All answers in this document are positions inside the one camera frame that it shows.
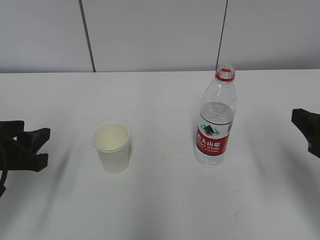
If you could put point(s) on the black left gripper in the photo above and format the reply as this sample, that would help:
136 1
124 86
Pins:
12 156

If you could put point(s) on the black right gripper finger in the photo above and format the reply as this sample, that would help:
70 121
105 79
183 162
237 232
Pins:
309 125

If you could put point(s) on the white paper cup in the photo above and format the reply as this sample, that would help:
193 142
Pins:
111 141

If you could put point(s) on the clear Nongfu Spring water bottle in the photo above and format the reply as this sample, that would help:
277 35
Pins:
217 113

